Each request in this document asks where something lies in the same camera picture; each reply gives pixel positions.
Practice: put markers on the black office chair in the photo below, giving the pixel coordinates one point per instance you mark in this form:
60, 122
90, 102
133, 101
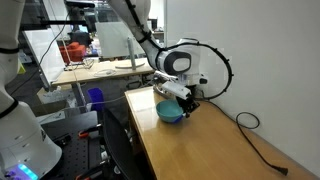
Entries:
119, 147

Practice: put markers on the black perforated robot base table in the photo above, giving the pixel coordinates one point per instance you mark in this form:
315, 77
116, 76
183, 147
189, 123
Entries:
78, 154

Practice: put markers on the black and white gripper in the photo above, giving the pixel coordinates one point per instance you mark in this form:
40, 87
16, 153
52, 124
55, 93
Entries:
183, 96

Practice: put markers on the white monitor on stand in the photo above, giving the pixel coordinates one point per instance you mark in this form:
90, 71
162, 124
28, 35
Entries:
116, 40

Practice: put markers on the wooden background desk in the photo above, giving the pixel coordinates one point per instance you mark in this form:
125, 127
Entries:
103, 70

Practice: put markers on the black camera arm mount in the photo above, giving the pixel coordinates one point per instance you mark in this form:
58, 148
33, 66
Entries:
65, 12

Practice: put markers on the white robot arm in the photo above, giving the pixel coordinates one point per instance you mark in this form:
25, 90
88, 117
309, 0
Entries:
27, 153

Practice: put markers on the red office chair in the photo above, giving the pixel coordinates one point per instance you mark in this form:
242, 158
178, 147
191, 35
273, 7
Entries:
73, 52

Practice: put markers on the teal bowl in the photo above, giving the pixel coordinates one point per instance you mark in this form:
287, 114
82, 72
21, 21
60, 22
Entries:
169, 111

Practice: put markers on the blue trash bin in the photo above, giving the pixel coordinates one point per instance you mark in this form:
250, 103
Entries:
97, 99

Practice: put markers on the orange-handled clamp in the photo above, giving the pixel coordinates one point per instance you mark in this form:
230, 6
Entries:
94, 173
85, 133

